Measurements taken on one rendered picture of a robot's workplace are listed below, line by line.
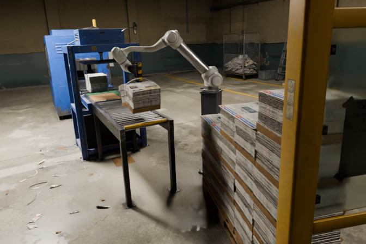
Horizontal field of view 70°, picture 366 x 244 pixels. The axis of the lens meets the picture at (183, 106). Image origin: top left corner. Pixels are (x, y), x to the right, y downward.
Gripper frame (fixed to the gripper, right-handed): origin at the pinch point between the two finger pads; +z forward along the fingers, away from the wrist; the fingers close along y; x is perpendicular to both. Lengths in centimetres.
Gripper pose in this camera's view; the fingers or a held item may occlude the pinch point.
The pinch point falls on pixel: (138, 72)
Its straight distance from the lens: 261.8
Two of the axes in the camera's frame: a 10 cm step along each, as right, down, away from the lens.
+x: -8.7, 1.9, -4.5
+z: 4.9, 2.8, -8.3
